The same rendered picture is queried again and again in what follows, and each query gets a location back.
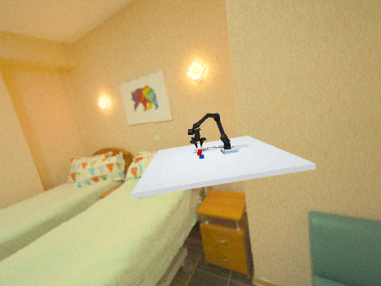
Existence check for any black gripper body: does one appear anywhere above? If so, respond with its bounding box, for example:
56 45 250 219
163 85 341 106
190 134 206 144

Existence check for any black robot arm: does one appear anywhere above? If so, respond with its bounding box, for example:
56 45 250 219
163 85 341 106
188 113 231 150

